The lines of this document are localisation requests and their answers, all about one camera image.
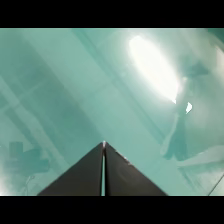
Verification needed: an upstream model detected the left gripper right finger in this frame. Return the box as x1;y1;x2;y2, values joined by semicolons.
104;141;168;197

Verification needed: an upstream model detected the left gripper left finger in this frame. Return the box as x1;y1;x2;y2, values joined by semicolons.
37;141;105;197

